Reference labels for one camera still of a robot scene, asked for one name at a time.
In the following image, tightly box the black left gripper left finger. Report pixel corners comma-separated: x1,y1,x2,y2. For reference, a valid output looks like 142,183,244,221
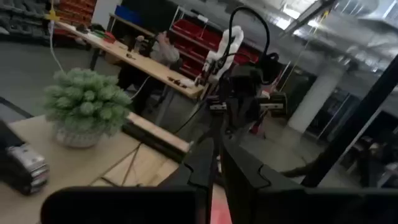
40,136,216,224

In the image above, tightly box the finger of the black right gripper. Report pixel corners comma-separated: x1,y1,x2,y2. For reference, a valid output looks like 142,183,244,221
213,110,233,141
238,108,259,135

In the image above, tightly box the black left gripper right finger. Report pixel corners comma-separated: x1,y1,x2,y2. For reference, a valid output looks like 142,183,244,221
221,139,398,224

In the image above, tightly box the white bulky object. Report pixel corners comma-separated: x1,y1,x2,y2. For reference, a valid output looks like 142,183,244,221
203,26,245,83

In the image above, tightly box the white building column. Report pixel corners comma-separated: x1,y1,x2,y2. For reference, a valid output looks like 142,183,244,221
287,64,343,134

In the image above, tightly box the red storage bin rack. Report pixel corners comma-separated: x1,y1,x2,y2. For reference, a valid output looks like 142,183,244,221
170,18,261,78

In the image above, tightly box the person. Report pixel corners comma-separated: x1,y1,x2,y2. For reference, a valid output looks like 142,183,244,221
117,30,182,116

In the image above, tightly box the long wooden workbench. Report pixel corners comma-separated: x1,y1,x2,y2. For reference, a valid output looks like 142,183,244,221
55,21,205,100

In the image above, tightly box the green potted plant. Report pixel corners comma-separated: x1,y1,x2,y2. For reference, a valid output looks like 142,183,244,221
43,67,134,149

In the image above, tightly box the blue box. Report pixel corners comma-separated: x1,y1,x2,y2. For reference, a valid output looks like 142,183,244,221
114,4,144,26

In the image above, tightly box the orange storage shelving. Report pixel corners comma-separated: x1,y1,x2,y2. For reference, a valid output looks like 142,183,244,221
54,0,98,26

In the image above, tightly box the dark grey bin rack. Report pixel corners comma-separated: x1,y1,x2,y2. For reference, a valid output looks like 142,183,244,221
0,0,51,42

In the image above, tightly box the black rig frame post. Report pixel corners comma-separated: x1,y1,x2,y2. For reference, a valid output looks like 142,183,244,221
300,55,398,188

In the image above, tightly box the white hanging cord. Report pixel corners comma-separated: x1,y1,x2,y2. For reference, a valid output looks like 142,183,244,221
44,0,65,73

